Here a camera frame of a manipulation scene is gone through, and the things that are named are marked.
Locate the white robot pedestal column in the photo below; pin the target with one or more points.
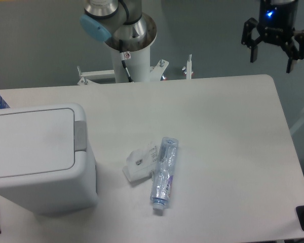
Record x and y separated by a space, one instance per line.
138 65

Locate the crushed clear plastic bottle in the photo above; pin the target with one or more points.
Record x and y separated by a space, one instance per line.
163 174

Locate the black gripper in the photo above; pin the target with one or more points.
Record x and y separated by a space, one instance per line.
275 26

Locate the white pedestal foot right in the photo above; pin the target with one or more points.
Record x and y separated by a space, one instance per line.
188 70

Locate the white pedestal foot middle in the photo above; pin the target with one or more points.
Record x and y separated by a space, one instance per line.
157 73

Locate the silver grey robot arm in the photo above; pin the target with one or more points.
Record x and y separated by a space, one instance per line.
101 19

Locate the white pedestal foot left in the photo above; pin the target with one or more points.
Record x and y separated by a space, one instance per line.
95 77

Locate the white pedestal foot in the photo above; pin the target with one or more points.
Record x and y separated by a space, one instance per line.
157 73
188 70
95 77

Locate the white plastic trash can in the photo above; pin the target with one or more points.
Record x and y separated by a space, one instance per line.
47 164

